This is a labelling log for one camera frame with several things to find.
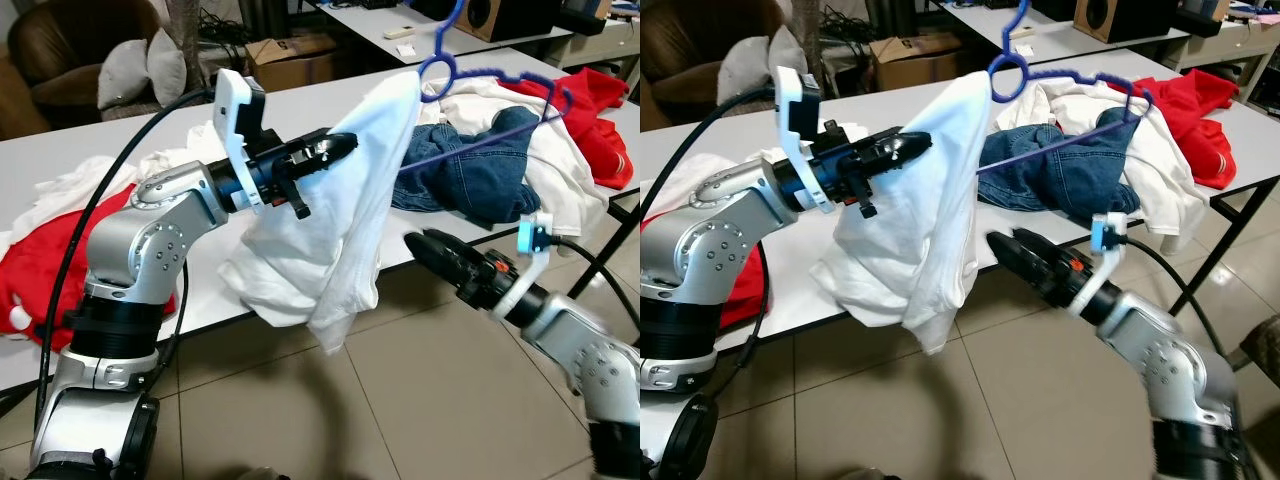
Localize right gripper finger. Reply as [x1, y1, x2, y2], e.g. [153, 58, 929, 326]
[410, 228, 479, 271]
[990, 228, 1056, 269]
[405, 236, 466, 293]
[984, 235, 1044, 291]

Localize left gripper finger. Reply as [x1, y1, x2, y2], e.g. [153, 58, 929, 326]
[305, 132, 359, 161]
[872, 130, 933, 161]
[305, 152, 351, 185]
[872, 152, 926, 185]

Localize white shirt green black print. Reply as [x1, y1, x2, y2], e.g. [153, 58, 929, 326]
[808, 70, 996, 356]
[218, 68, 426, 356]

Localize blue denim shorts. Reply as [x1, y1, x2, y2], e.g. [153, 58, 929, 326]
[975, 108, 1141, 216]
[392, 105, 546, 226]

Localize blue wire clothes hanger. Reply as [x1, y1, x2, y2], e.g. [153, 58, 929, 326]
[395, 0, 576, 176]
[975, 0, 1153, 179]

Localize cardboard box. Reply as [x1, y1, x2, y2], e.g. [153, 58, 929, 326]
[247, 35, 339, 93]
[868, 35, 961, 93]

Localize cream white garment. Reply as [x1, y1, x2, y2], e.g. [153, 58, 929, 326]
[420, 75, 601, 241]
[1030, 75, 1211, 236]

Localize grey pillow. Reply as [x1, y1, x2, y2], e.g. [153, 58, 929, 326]
[715, 40, 771, 106]
[765, 25, 809, 76]
[97, 40, 151, 111]
[145, 28, 189, 106]

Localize red shirt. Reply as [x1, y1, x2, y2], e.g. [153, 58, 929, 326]
[1130, 68, 1241, 191]
[0, 220, 181, 346]
[640, 210, 766, 331]
[500, 68, 636, 191]

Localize brown armchair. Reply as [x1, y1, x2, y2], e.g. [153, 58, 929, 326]
[8, 0, 166, 116]
[640, 0, 781, 111]

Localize wooden speaker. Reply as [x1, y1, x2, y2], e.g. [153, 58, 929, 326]
[455, 0, 531, 43]
[1073, 0, 1151, 44]

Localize woven stool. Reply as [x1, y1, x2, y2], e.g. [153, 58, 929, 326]
[1240, 315, 1280, 386]

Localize black device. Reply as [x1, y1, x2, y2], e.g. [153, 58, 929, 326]
[560, 0, 613, 36]

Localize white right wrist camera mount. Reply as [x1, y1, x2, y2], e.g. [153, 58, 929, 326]
[1062, 212, 1129, 319]
[490, 212, 556, 321]

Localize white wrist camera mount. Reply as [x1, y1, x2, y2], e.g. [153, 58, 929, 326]
[490, 212, 556, 321]
[1062, 212, 1129, 319]
[775, 65, 826, 213]
[213, 68, 269, 213]

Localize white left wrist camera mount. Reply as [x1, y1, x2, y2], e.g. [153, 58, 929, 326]
[775, 65, 826, 213]
[213, 68, 269, 213]

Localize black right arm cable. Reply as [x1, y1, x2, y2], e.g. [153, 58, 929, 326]
[1120, 232, 1241, 361]
[550, 235, 641, 301]

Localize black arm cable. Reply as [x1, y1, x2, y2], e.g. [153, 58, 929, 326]
[35, 85, 221, 431]
[1120, 232, 1241, 361]
[550, 235, 641, 301]
[640, 85, 781, 171]

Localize black table frame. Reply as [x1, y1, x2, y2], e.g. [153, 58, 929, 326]
[1165, 170, 1280, 321]
[565, 185, 641, 301]

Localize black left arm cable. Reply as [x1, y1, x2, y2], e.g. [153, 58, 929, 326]
[35, 85, 221, 431]
[640, 85, 781, 171]

